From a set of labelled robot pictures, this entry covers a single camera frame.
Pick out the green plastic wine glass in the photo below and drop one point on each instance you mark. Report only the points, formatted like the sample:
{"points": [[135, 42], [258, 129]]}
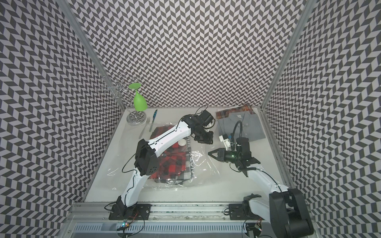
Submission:
{"points": [[140, 103]]}

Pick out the aluminium frame right floor rail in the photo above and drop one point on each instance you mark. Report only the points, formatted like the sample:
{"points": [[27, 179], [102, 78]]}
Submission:
{"points": [[276, 150]]}

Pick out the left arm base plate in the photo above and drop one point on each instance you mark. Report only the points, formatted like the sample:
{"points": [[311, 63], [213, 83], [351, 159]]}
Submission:
{"points": [[138, 211]]}

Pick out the aluminium front rail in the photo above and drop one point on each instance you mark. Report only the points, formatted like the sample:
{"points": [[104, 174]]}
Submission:
{"points": [[160, 211]]}

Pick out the small clear fork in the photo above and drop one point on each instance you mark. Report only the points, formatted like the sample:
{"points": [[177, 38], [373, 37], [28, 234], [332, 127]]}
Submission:
{"points": [[146, 124]]}

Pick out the electronics board with wires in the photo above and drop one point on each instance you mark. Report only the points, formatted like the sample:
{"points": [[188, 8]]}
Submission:
{"points": [[254, 230], [126, 231]]}

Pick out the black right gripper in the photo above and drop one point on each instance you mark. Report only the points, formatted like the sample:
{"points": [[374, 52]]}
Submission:
{"points": [[221, 154]]}

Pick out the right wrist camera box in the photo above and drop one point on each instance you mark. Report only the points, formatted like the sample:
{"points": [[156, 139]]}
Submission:
{"points": [[227, 142]]}

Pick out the black white plaid shirt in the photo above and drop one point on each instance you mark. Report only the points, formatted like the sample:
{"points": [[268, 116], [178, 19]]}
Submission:
{"points": [[173, 169]]}

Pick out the aluminium frame corner post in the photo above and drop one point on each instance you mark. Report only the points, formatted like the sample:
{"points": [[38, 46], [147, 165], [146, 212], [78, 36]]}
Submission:
{"points": [[68, 13], [307, 11]]}

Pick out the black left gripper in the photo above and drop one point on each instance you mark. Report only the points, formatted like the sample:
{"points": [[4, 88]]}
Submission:
{"points": [[209, 141]]}

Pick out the right electronics board with wires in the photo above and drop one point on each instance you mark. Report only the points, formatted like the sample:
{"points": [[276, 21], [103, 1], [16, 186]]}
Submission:
{"points": [[254, 230]]}

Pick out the blue green pen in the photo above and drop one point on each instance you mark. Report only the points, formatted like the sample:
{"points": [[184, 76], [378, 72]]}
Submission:
{"points": [[153, 119]]}

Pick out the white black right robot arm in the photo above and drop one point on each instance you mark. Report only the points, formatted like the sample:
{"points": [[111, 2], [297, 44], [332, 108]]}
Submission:
{"points": [[284, 207]]}

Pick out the grey shirt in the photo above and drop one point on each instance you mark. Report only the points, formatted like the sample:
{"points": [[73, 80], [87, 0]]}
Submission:
{"points": [[252, 128]]}

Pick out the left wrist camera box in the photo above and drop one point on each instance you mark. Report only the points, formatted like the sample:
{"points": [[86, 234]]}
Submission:
{"points": [[206, 119]]}

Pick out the left electronics board with wires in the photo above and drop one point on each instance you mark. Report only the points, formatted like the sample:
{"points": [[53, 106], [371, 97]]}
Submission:
{"points": [[126, 231]]}

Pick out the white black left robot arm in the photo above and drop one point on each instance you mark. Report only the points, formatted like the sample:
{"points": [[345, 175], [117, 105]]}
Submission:
{"points": [[148, 152]]}

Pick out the white round bag valve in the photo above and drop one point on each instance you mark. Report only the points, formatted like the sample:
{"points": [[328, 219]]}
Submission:
{"points": [[182, 142]]}

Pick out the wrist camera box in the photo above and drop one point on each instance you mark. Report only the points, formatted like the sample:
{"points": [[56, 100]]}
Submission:
{"points": [[227, 142], [206, 119]]}

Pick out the aluminium frame corner post right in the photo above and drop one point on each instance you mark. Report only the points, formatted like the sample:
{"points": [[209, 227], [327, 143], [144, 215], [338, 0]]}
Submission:
{"points": [[307, 11]]}

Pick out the aluminium frame corner post left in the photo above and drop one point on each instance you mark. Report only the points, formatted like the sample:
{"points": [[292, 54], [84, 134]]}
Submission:
{"points": [[68, 13]]}

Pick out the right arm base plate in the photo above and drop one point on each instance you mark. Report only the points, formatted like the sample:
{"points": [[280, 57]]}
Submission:
{"points": [[242, 211]]}

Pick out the red black buffalo plaid shirt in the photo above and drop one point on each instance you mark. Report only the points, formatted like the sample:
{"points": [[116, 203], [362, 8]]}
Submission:
{"points": [[176, 149]]}

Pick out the clear plastic vacuum bag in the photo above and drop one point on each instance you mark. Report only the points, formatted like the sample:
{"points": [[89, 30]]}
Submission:
{"points": [[118, 172]]}

